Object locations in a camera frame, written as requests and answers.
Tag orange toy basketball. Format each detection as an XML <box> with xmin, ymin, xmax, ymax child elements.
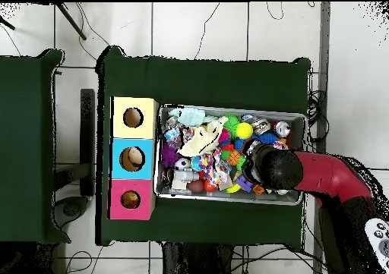
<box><xmin>226</xmin><ymin>150</ymin><xmax>243</xmax><ymax>167</ymax></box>

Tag cream waffle cloth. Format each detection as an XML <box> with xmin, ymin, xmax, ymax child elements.
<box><xmin>177</xmin><ymin>116</ymin><xmax>229</xmax><ymax>158</ymax></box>

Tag green cloth side table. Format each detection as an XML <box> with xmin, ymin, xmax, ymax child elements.
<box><xmin>0</xmin><ymin>49</ymin><xmax>71</xmax><ymax>245</ymax></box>

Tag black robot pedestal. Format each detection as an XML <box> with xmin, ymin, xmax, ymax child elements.
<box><xmin>162</xmin><ymin>242</ymin><xmax>236</xmax><ymax>274</ymax></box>

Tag black tripod leg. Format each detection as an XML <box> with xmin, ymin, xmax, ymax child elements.
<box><xmin>0</xmin><ymin>14</ymin><xmax>16</xmax><ymax>31</ymax></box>
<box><xmin>55</xmin><ymin>2</ymin><xmax>88</xmax><ymax>41</ymax></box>

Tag yellow tennis ball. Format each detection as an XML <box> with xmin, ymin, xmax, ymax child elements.
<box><xmin>236</xmin><ymin>121</ymin><xmax>254</xmax><ymax>140</ymax></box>

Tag blue globe ball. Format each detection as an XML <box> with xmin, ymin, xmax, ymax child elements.
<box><xmin>190</xmin><ymin>156</ymin><xmax>204</xmax><ymax>172</ymax></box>

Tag purple spiky ball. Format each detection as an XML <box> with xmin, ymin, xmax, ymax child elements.
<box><xmin>160</xmin><ymin>143</ymin><xmax>182</xmax><ymax>168</ymax></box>

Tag shallow clear mesh bin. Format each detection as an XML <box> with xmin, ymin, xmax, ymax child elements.
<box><xmin>153</xmin><ymin>103</ymin><xmax>308</xmax><ymax>206</ymax></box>

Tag wooden box with three holes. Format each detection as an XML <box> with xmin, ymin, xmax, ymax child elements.
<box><xmin>108</xmin><ymin>96</ymin><xmax>160</xmax><ymax>221</ymax></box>

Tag blue spiky puffer ball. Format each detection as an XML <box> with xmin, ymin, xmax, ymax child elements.
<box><xmin>251</xmin><ymin>132</ymin><xmax>279</xmax><ymax>145</ymax></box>

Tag coiled black cable bundle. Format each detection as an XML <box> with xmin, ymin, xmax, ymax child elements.
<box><xmin>305</xmin><ymin>88</ymin><xmax>330</xmax><ymax>143</ymax></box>

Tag silver plastic toy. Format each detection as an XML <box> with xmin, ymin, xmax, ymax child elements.
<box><xmin>171</xmin><ymin>168</ymin><xmax>200</xmax><ymax>190</ymax></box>

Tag mint green waffle cloth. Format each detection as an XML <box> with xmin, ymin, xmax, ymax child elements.
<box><xmin>168</xmin><ymin>107</ymin><xmax>218</xmax><ymax>127</ymax></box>

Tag crushed clear water bottle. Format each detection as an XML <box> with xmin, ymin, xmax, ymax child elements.
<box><xmin>163</xmin><ymin>124</ymin><xmax>183</xmax><ymax>149</ymax></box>

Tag yellow plush toy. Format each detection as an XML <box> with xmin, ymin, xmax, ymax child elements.
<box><xmin>121</xmin><ymin>191</ymin><xmax>141</xmax><ymax>209</ymax></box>

